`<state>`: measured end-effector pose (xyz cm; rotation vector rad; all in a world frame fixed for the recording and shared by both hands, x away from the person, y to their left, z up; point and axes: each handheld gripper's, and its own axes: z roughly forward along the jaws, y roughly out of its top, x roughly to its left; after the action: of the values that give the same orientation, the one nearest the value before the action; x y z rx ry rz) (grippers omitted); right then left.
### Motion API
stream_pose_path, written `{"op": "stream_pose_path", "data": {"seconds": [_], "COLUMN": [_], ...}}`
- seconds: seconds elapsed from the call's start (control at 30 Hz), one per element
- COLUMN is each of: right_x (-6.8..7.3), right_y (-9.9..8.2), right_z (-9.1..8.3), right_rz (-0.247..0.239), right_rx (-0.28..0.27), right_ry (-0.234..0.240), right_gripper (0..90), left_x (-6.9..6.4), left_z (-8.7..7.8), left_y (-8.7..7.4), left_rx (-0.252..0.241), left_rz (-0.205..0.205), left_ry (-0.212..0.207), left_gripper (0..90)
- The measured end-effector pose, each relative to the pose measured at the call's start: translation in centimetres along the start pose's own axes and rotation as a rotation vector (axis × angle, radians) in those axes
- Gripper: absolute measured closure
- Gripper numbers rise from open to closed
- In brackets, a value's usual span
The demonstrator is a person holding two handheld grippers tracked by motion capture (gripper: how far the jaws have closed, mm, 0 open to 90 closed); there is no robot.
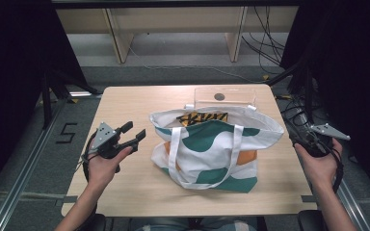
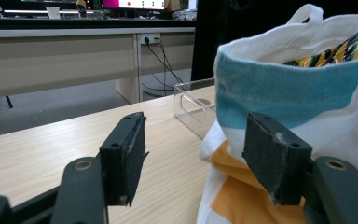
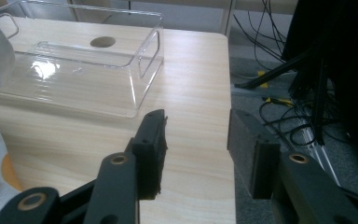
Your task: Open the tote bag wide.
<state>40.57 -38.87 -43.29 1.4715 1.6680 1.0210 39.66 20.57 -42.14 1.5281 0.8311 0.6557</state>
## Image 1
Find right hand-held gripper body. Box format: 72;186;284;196
293;123;351;158

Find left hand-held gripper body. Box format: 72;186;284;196
92;121;133;160

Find white green orange tote bag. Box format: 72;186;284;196
149;104;285;194

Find clear plastic tray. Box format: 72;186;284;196
193;86;258;111

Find person's right hand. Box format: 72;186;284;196
294;139;344;191

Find person's left hand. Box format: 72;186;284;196
88;146;134;191

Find black metal stand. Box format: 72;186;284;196
40;68;103;130
265;60;316;125

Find black chair armrest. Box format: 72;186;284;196
86;213;108;231
297;210;330;231

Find black curtain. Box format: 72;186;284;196
0;0;91;206
278;0;370;206

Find beige wooden desk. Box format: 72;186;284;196
56;6;300;64

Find black floor cables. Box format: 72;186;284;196
276;92;313;129

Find left hand-held gripper cable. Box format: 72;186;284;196
80;130;100;185

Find hand-held gripper cable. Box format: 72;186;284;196
316;139;345;194
80;130;100;185

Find right hand-held gripper cable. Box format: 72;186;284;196
316;139;345;194

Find metal floor rail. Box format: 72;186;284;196
0;99;67;231
335;179;370;231

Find bundle of black cables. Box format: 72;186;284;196
240;6;287;75

